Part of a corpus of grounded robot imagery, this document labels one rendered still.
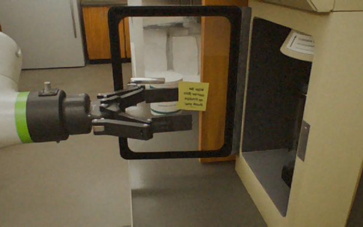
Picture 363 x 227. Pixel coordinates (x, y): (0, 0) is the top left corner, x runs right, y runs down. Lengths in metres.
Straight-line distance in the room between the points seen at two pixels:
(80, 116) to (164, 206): 0.34
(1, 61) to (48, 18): 4.81
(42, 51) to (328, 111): 5.22
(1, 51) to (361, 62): 0.60
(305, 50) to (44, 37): 5.09
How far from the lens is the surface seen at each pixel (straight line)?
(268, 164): 0.85
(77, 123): 0.58
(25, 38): 5.58
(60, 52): 5.52
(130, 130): 0.52
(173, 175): 0.91
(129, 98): 0.64
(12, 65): 0.67
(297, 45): 0.63
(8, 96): 0.61
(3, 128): 0.60
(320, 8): 0.49
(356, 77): 0.56
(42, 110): 0.58
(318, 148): 0.58
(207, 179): 0.89
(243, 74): 0.81
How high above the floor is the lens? 1.46
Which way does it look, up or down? 24 degrees down
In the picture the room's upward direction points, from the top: straight up
